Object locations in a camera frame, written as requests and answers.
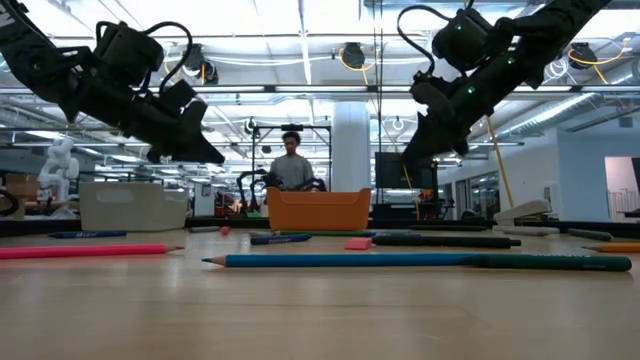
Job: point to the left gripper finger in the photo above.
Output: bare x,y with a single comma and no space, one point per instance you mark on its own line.
154,160
190,142

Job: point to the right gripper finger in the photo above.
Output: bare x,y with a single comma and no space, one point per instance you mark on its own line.
435,142

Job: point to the black pen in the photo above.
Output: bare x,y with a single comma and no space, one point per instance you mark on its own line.
445,242
445,228

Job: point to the blue crayon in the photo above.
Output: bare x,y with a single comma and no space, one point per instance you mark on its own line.
87,234
400,234

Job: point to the grey crayon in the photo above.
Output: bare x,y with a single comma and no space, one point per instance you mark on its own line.
260,233

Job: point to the pink eraser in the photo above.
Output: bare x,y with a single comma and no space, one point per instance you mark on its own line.
358,244

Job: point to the dark blue marker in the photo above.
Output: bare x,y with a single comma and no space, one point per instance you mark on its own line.
280,239

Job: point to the green pencil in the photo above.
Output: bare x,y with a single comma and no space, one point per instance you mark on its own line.
325,233

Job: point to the blue pencil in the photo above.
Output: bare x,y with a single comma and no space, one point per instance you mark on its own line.
325,260

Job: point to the dark green marker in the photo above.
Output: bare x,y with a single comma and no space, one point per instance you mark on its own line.
550,263

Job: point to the dark grey pen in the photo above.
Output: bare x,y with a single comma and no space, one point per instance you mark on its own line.
590,234

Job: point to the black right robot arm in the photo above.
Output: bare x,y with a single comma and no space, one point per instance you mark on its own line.
550,25

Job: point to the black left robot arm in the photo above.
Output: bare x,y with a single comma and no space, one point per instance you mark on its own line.
35,60

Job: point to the black monitor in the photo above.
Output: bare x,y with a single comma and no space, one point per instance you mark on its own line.
400,172

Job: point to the light grey plastic bin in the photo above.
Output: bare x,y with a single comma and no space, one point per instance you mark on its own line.
130,210

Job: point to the white cabinet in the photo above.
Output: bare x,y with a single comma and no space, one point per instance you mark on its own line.
205,200

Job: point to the white round pillar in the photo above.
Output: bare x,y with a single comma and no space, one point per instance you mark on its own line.
350,150

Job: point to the person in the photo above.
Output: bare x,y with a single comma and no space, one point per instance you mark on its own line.
292,170

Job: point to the white stapler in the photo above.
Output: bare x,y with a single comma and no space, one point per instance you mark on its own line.
525,209

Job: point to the brown cardboard box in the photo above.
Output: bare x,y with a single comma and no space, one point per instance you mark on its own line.
22,187

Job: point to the orange plastic bin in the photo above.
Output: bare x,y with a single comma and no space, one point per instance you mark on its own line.
320,212

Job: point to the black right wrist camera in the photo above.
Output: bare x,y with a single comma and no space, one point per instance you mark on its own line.
431,95

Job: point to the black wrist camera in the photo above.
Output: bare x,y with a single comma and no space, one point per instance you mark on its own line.
179,97
431,95

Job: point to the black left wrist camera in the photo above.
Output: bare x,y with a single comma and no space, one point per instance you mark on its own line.
179,97

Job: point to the silver ventilation duct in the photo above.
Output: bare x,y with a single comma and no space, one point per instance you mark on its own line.
550,117

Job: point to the black camera rig frame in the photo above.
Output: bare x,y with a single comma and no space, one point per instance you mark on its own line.
289,127

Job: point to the black aluminium table frame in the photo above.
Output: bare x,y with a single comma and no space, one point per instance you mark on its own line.
30,227

